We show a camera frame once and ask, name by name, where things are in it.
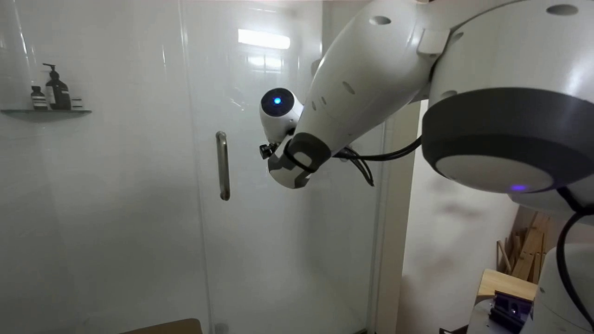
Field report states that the stack of wooden planks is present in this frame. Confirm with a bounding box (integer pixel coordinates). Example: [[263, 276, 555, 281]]
[[493, 209, 560, 283]]

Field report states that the small toiletry bottle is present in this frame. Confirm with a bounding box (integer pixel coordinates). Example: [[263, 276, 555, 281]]
[[29, 83, 50, 111]]

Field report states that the blue plastic object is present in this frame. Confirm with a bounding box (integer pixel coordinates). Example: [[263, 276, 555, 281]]
[[486, 289, 536, 334]]

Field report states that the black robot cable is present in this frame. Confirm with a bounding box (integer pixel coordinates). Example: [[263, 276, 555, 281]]
[[332, 135, 594, 330]]

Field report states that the chrome door handle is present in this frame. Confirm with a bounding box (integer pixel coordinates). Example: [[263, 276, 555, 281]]
[[213, 129, 232, 202]]

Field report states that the glass corner shelf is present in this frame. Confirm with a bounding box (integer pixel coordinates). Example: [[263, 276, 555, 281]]
[[0, 105, 94, 120]]

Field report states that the clear fixed glass panel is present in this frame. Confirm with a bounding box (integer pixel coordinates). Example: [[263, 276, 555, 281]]
[[0, 0, 185, 334]]

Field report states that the glass shower door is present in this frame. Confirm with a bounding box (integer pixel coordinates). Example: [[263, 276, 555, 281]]
[[180, 0, 380, 334]]

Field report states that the dark pump bottle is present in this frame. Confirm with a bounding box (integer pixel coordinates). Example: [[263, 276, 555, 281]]
[[40, 61, 74, 111]]

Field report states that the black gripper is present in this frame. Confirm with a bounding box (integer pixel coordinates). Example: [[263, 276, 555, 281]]
[[258, 140, 278, 161]]

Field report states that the light wooden block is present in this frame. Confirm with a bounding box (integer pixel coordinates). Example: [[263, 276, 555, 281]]
[[473, 266, 542, 304]]

